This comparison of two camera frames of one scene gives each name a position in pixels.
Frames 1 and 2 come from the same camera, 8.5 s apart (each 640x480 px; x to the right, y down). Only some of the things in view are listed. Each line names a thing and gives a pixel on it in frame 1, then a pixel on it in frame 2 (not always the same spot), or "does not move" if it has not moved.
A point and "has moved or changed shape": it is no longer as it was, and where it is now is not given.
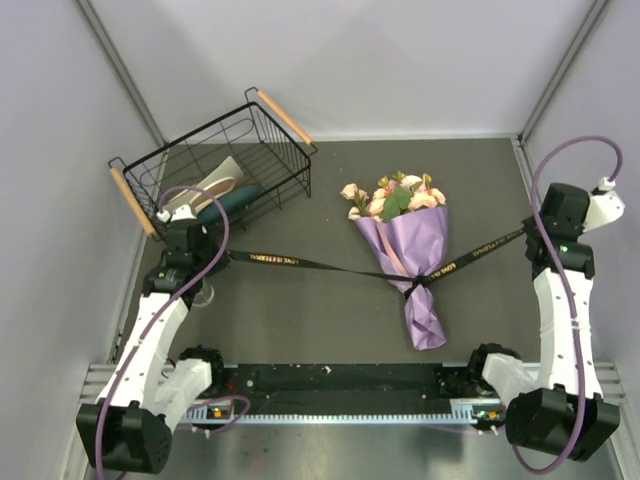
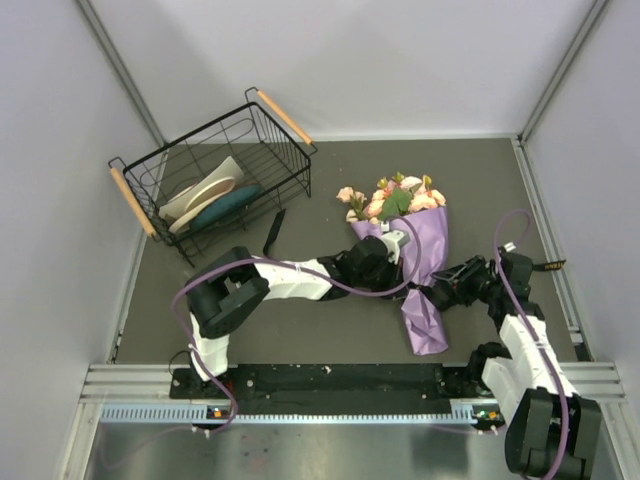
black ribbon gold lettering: (419, 281) has moved or changed shape
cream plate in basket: (217, 189) does not move
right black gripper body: (531, 226) to (474, 281)
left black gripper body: (205, 257) to (383, 276)
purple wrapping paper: (413, 245) does not move
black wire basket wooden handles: (255, 160) does not move
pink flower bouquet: (400, 194) does not move
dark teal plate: (231, 203) does not move
